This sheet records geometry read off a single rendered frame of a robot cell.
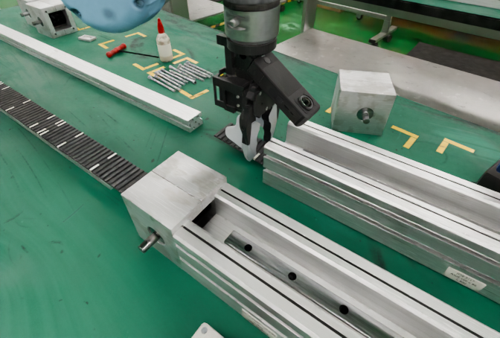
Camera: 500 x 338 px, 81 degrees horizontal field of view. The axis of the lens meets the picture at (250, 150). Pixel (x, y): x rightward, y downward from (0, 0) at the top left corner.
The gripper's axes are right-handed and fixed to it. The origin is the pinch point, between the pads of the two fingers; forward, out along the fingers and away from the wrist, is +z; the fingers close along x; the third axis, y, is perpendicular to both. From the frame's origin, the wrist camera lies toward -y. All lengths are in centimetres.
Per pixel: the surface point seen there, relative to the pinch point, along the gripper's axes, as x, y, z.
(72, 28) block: -16, 90, 1
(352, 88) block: -17.6, -8.9, -7.0
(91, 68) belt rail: 0, 53, -1
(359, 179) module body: 3.4, -18.1, -6.1
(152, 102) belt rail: 1.7, 27.5, -0.8
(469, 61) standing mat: -279, -37, 80
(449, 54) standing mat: -284, -21, 80
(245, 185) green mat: 7.4, -1.7, 2.3
